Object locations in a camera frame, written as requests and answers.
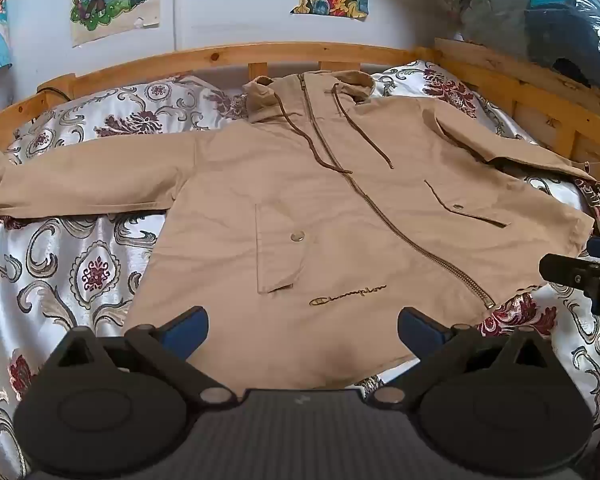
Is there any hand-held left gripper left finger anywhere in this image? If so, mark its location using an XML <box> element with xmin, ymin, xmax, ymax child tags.
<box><xmin>41</xmin><ymin>306</ymin><xmax>239</xmax><ymax>408</ymax></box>

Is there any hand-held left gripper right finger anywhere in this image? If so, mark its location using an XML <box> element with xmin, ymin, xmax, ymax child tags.
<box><xmin>374</xmin><ymin>307</ymin><xmax>557</xmax><ymax>407</ymax></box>

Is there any tan hooded jacket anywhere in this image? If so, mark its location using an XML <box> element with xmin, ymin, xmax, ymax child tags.
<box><xmin>0</xmin><ymin>71</ymin><xmax>597</xmax><ymax>391</ymax></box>

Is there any clear plastic bag of clothes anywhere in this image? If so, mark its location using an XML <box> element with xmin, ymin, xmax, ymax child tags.
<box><xmin>423</xmin><ymin>0</ymin><xmax>600</xmax><ymax>103</ymax></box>

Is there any floral satin bed sheet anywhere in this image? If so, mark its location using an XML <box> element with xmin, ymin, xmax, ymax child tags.
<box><xmin>0</xmin><ymin>60</ymin><xmax>600</xmax><ymax>480</ymax></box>

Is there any wooden bed frame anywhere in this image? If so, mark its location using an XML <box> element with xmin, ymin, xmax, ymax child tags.
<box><xmin>0</xmin><ymin>37</ymin><xmax>600</xmax><ymax>191</ymax></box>

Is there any black cable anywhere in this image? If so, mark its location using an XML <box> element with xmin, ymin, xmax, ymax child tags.
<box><xmin>36</xmin><ymin>87</ymin><xmax>76</xmax><ymax>103</ymax></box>

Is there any white wall pipe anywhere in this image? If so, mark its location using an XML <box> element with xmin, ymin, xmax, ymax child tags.
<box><xmin>169</xmin><ymin>0</ymin><xmax>185</xmax><ymax>51</ymax></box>

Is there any green cartoon wall poster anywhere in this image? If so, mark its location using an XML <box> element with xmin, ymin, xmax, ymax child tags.
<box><xmin>70</xmin><ymin>0</ymin><xmax>162</xmax><ymax>49</ymax></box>

